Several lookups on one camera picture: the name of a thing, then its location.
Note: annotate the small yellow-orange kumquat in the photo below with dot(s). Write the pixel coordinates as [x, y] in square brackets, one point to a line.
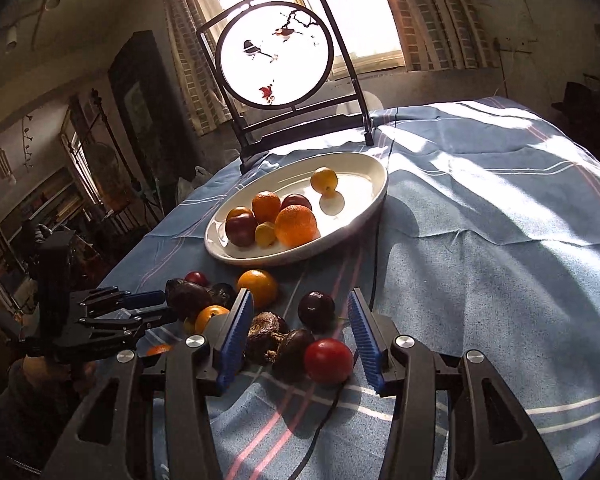
[324, 181]

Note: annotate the blue striped tablecloth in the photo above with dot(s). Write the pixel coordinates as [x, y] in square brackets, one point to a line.
[489, 239]

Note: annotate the checked curtain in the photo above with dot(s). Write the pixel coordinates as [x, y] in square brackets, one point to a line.
[441, 35]
[205, 108]

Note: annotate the plastic bags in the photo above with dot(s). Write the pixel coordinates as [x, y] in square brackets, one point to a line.
[187, 187]

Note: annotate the checked curtain right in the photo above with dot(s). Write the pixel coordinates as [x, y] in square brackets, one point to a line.
[441, 35]

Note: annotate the wrinkled dark date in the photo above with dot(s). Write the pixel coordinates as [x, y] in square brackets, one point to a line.
[186, 299]

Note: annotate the white oval plate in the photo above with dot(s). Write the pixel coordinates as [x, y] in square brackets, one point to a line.
[362, 184]

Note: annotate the round painted screen stand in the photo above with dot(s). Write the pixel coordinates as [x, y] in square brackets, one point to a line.
[284, 74]

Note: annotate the dark brown mangosteen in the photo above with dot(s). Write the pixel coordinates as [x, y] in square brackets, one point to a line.
[222, 294]

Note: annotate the large dark red plum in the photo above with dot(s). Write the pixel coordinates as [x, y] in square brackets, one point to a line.
[240, 229]

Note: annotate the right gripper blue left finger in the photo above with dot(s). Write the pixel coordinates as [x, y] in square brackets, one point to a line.
[196, 368]

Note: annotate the yellow-green small fruit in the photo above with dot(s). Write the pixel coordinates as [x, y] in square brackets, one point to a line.
[265, 235]

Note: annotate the checked curtain left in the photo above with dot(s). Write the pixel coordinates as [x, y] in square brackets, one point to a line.
[205, 108]

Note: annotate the dried brown fruit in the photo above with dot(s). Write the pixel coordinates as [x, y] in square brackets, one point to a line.
[266, 333]

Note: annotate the large orange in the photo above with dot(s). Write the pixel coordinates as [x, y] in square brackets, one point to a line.
[296, 226]

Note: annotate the small orange mandarin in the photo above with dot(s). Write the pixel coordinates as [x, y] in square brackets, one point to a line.
[238, 211]

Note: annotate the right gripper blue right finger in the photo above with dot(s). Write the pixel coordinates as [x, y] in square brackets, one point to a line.
[400, 366]

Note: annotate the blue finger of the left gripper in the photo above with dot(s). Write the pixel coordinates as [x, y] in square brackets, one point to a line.
[140, 298]
[150, 317]

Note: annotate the dark cherry with stem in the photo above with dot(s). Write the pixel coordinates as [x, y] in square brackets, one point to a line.
[316, 311]

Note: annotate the person left hand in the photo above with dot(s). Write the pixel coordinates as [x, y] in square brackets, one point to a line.
[42, 373]

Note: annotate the dark framed picture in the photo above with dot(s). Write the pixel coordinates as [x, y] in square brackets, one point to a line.
[151, 116]

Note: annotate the dark glossy chestnut fruit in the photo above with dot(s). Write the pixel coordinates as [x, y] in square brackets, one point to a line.
[288, 365]

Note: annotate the orange tangerine middle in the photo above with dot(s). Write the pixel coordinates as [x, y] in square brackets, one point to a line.
[206, 315]

